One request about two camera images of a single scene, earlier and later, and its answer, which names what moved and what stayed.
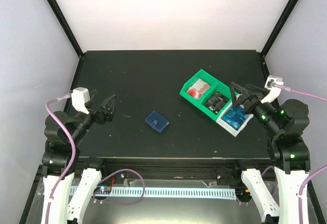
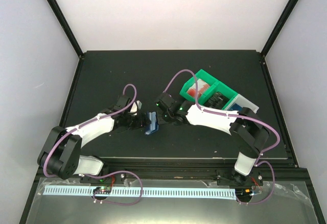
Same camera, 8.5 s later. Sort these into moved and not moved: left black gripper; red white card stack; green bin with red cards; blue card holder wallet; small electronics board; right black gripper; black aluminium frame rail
Moved: right black gripper; blue card holder wallet; left black gripper
Not moved: black aluminium frame rail; small electronics board; red white card stack; green bin with red cards
